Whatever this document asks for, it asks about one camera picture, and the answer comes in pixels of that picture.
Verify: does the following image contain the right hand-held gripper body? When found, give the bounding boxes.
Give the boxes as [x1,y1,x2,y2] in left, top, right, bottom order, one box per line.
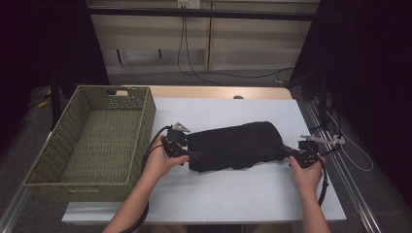
[292,134,345,169]

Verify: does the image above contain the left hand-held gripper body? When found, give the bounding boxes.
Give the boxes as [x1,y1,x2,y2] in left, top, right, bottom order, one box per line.
[161,121,191,159]

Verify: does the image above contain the black garment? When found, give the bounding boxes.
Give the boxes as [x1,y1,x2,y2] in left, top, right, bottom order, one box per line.
[186,120,290,175]

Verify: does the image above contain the green woven basket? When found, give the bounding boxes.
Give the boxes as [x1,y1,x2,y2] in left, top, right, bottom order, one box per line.
[22,84,157,203]

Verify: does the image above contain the person's right hand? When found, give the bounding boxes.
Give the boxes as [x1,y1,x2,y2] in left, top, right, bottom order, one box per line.
[288,155,326,192]

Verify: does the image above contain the person's left hand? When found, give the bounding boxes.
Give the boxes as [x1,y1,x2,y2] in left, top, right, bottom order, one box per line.
[142,136,189,183]

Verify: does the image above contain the black metal stand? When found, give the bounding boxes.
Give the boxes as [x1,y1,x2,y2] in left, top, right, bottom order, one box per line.
[48,72,63,131]
[318,71,328,130]

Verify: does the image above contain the black curtain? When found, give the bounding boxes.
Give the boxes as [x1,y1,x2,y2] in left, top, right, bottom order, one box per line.
[0,0,110,156]
[289,0,412,207]

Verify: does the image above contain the black horizontal bar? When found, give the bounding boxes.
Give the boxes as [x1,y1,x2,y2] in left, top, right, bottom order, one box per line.
[86,7,320,22]

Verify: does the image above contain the left hand-held gripper cable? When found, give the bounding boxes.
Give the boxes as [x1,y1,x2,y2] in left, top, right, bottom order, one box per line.
[120,125,173,233]

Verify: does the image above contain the hand-held gripper cable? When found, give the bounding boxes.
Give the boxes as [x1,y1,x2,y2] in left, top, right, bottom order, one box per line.
[120,125,173,233]
[315,154,330,208]

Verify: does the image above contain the right hand-held gripper cable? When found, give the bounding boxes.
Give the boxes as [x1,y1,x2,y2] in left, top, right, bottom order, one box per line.
[315,154,330,208]

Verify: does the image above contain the white floor cable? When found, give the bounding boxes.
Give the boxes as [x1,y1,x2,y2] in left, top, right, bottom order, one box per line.
[325,110,375,173]

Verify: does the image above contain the aluminium floor rail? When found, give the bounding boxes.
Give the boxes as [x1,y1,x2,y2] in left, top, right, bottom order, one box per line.
[299,98,384,233]
[0,130,54,233]

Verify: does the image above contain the black hanging wall cable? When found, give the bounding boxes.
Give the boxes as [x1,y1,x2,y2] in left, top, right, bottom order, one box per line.
[176,16,294,86]

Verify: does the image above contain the white wall socket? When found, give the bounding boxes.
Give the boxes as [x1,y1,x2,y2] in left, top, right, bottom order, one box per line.
[177,0,201,10]

